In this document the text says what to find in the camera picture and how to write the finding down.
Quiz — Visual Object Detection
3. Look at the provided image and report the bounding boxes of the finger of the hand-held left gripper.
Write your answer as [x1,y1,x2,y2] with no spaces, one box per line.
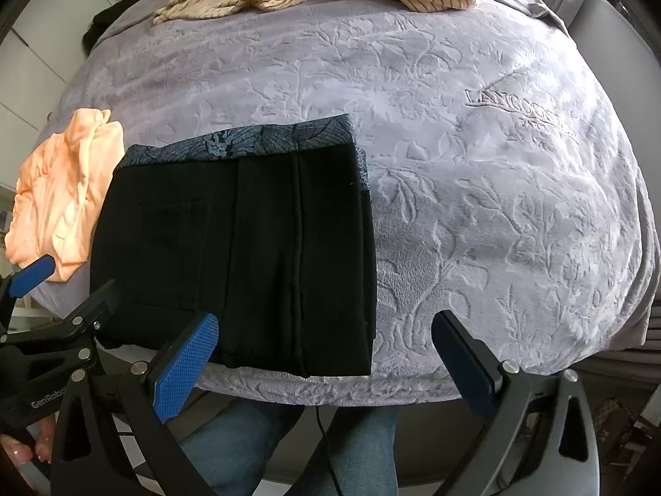
[0,254,57,321]
[0,279,123,348]

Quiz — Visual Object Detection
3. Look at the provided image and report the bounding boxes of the black pants with patterned waistband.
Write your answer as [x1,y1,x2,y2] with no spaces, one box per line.
[90,114,379,379]

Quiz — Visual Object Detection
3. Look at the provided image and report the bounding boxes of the brown patterned object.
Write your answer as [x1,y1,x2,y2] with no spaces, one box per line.
[593,397,654,470]

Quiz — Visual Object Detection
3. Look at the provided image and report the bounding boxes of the black cable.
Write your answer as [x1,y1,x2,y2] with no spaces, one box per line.
[313,407,344,496]

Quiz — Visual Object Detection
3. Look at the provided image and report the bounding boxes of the person's left hand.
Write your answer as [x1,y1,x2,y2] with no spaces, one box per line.
[0,416,55,465]

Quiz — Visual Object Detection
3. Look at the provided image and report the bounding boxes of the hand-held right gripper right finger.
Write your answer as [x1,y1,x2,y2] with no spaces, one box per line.
[431,310,604,496]

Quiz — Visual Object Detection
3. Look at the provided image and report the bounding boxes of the purple embossed blanket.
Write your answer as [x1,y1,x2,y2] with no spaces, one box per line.
[33,0,661,409]

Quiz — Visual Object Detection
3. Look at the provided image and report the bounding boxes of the grey furniture panel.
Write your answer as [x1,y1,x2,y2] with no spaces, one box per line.
[568,0,661,179]

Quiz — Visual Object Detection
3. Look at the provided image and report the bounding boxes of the orange garment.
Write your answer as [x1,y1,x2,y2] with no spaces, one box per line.
[4,107,126,284]

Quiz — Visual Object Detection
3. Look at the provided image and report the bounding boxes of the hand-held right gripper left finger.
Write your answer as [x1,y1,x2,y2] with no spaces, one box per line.
[52,312,220,496]

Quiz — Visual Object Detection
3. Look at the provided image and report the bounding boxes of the person's leg in jeans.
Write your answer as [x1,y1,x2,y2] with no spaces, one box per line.
[176,398,307,496]
[320,405,399,496]

